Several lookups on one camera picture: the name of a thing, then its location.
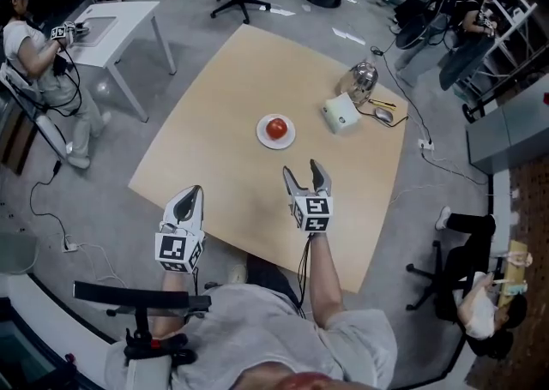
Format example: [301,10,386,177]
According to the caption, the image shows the white metal shelf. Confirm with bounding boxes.
[441,0,540,119]

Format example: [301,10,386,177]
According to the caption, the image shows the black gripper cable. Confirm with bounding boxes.
[295,236,317,319]

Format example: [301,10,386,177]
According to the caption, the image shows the person's grey shirt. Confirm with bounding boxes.
[105,283,398,390]

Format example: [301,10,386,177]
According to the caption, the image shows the white side table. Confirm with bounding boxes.
[68,1,178,123]

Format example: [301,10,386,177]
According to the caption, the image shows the person's white shoe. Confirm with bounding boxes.
[226,263,248,285]

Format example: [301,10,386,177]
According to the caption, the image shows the red apple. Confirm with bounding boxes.
[265,117,288,140]

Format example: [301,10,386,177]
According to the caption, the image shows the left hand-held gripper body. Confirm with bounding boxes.
[154,220,208,274]

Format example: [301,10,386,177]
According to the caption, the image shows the grey cabinet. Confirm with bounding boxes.
[465,79,549,175]

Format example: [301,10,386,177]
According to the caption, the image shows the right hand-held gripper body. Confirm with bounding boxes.
[291,193,335,235]

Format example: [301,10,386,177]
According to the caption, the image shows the person's left forearm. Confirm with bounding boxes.
[152,270,196,336]

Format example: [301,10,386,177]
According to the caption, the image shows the silver metal kettle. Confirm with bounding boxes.
[334,61,379,107]

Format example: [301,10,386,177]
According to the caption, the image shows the person's black trouser leg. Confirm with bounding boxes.
[246,253,301,308]

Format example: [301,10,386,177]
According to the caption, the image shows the person's right forearm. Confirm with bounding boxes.
[306,233,347,329]

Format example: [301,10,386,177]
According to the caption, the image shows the small white box device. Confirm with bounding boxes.
[319,93,360,135]

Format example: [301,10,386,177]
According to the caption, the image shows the white round plate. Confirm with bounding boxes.
[256,113,297,151]

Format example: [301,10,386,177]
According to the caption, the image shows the black chest mount bar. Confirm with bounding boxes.
[72,279,213,366]

